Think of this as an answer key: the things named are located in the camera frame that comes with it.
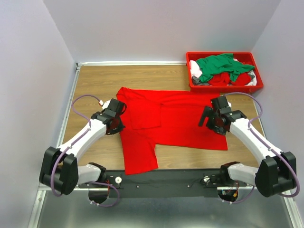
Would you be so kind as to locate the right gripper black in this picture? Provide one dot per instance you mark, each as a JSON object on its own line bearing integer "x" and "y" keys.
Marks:
{"x": 208, "y": 111}

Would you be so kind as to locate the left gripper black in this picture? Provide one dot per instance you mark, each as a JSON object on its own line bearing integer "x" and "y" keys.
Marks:
{"x": 119, "y": 128}

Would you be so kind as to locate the red t shirt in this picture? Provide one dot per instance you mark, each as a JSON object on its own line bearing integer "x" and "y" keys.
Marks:
{"x": 223, "y": 79}
{"x": 163, "y": 117}

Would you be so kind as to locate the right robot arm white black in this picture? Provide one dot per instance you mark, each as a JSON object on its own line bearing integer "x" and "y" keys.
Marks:
{"x": 265, "y": 153}

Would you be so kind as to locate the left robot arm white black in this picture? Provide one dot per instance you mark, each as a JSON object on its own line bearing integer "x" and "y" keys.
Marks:
{"x": 60, "y": 169}

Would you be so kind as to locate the grey t shirt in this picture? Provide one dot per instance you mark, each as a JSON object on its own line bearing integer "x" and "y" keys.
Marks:
{"x": 196, "y": 81}

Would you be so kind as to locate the red t shirt in bin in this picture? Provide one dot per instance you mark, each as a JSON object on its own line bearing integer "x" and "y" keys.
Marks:
{"x": 223, "y": 79}

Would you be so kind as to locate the pink t shirt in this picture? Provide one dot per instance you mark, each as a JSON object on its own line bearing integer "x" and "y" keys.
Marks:
{"x": 195, "y": 70}

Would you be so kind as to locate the green t shirt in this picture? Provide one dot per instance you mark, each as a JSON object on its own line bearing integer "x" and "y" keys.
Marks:
{"x": 223, "y": 63}

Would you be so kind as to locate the red plastic bin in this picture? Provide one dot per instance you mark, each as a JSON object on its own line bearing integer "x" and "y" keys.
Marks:
{"x": 246, "y": 57}

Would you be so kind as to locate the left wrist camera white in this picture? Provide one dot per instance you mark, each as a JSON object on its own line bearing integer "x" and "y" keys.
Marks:
{"x": 104, "y": 104}

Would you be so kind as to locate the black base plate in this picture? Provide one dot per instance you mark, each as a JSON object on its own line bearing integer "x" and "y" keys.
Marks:
{"x": 166, "y": 184}

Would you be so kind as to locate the aluminium frame rail front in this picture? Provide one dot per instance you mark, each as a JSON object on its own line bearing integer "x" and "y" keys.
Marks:
{"x": 268, "y": 180}

